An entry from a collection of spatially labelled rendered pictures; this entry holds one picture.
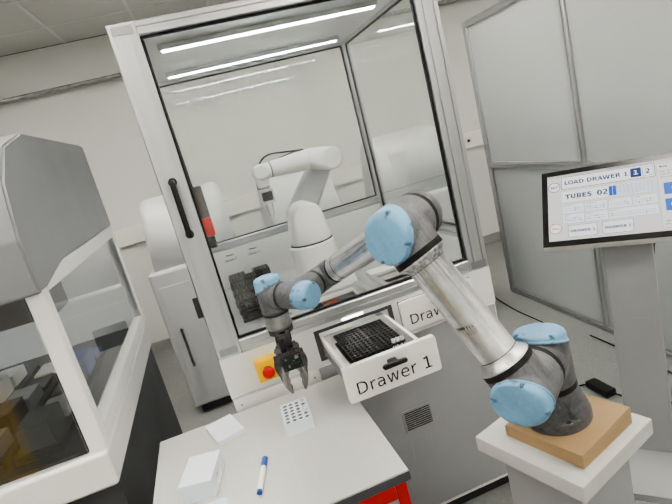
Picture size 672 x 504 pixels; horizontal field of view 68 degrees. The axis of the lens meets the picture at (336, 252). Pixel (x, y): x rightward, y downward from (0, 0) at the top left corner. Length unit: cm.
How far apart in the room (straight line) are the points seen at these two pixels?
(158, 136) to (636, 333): 182
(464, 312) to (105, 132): 418
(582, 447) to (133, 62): 150
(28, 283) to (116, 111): 356
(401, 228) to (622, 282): 127
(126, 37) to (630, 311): 193
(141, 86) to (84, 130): 332
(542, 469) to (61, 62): 460
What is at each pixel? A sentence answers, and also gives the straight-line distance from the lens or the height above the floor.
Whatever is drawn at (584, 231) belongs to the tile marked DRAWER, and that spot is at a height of 100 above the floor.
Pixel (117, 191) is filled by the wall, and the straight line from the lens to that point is 487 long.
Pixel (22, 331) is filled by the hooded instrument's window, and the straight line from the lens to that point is 148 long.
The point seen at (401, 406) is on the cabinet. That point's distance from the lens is 194.
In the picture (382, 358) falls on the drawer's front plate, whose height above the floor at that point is 92.
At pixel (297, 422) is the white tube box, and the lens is 152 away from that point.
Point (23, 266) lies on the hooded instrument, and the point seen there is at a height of 144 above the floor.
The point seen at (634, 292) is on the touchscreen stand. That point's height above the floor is 72.
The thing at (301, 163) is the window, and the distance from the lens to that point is 165.
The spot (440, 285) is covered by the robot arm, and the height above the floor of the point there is 121.
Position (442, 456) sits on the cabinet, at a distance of 212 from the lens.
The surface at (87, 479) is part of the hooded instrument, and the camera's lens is 160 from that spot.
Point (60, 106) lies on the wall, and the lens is 497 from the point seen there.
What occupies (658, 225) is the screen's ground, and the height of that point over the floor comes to 99.
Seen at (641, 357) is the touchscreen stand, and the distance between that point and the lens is 226.
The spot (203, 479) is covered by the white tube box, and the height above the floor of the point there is 81.
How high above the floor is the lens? 156
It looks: 13 degrees down
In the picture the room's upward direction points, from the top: 15 degrees counter-clockwise
